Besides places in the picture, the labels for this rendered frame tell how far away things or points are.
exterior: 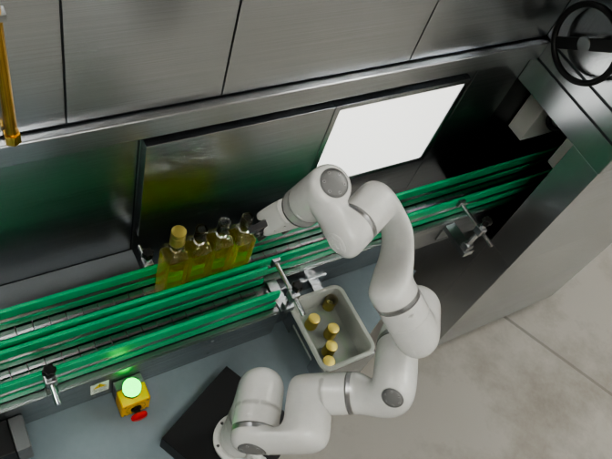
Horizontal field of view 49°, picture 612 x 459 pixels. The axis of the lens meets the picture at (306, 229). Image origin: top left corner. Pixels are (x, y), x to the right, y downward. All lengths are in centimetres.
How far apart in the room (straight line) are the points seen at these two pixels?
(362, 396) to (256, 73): 69
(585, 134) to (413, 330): 97
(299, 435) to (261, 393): 13
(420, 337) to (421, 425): 159
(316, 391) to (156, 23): 75
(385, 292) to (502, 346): 198
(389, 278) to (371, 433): 158
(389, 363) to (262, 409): 28
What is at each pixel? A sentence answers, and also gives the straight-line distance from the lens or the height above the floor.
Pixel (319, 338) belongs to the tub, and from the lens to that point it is 189.
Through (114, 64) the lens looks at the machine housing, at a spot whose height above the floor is 153.
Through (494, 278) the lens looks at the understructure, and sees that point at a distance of 239.
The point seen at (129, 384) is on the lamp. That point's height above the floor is 85.
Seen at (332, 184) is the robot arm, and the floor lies 161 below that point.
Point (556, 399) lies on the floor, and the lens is 314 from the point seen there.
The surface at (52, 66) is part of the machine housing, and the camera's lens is 125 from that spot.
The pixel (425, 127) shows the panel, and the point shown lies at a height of 114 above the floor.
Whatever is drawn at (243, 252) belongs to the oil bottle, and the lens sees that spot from 166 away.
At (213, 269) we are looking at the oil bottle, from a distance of 168.
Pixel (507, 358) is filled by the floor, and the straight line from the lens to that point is 310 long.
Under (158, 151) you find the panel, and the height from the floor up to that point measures 130.
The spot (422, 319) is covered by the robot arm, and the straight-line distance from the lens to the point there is 120.
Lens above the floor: 241
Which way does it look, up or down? 53 degrees down
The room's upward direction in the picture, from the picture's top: 24 degrees clockwise
